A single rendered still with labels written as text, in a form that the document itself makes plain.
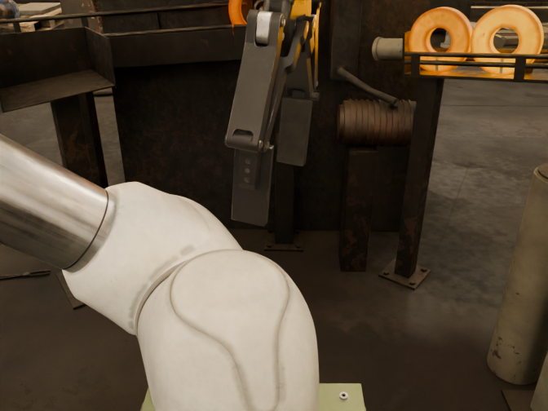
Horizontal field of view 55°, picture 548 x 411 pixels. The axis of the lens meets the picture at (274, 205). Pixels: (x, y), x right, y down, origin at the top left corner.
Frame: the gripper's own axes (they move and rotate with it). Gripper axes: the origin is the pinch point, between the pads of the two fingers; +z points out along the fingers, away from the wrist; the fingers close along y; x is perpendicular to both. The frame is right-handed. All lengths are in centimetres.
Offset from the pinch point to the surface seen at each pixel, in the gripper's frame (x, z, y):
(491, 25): 25, -5, -91
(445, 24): 15, -4, -95
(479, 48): 23, 0, -92
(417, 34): 9, 0, -98
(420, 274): 24, 70, -99
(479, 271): 42, 69, -107
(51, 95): -72, 19, -61
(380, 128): 4, 24, -94
